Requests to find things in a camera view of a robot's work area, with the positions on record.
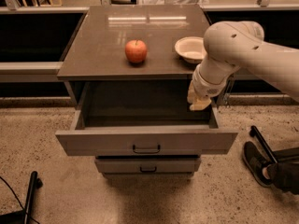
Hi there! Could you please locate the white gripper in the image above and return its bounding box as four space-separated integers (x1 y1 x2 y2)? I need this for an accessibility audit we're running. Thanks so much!
187 64 230 111

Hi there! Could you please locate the grey top drawer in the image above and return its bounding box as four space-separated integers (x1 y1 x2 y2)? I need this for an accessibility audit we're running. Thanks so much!
56 80 237 156

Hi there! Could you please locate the grey drawer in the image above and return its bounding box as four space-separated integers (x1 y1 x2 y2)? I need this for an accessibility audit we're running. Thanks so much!
56 80 237 156
95 157 201 175

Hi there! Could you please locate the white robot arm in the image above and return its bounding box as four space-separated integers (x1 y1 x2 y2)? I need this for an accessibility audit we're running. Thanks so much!
187 21 299 111

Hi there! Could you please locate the grey drawer cabinet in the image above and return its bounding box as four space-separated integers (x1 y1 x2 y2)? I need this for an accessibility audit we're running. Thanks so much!
57 4 228 181

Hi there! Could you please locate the grey bottom drawer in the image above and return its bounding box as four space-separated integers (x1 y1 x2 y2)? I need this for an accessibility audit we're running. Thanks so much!
95 157 201 175

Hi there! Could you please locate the white paper bowl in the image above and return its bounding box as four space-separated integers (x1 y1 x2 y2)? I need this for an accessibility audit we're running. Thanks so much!
175 36 206 63

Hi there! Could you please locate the red apple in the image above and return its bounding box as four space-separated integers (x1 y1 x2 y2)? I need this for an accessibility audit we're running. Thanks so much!
125 40 148 63

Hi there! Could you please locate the black shoe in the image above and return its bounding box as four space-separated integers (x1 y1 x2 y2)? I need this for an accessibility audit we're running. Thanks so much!
242 142 272 188

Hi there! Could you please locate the dark trouser leg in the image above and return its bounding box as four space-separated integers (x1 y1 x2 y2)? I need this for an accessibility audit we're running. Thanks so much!
266 162 299 195

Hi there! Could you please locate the grey metal railing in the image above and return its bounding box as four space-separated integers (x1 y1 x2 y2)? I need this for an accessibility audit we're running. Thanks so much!
0 0 299 82

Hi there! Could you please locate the black chair base left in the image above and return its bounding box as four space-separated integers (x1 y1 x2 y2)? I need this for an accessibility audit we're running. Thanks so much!
0 171 43 224

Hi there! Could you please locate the black cable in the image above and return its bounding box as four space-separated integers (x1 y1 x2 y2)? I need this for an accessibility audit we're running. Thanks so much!
0 175 41 224

